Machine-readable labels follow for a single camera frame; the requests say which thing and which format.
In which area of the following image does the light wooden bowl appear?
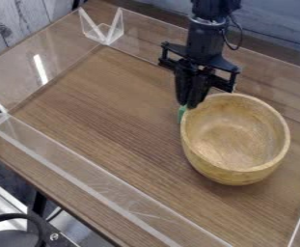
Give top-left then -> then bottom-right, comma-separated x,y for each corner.
181,94 -> 291,186

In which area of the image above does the clear acrylic front wall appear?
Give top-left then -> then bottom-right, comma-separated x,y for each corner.
0,110 -> 233,247

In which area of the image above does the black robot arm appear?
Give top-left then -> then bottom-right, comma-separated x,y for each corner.
159,0 -> 243,109

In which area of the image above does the black cable loop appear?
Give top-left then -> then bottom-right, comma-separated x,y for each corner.
0,212 -> 49,247

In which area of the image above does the green rectangular block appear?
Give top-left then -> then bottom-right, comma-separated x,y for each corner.
178,105 -> 187,124

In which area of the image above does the clear acrylic corner bracket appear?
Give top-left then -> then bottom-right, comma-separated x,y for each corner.
79,8 -> 125,45

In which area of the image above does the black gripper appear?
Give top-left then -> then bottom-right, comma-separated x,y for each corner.
159,17 -> 241,109

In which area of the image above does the black table leg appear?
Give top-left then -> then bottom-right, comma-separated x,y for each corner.
33,192 -> 49,217

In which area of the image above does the black metal base plate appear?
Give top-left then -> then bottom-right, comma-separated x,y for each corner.
26,220 -> 81,247

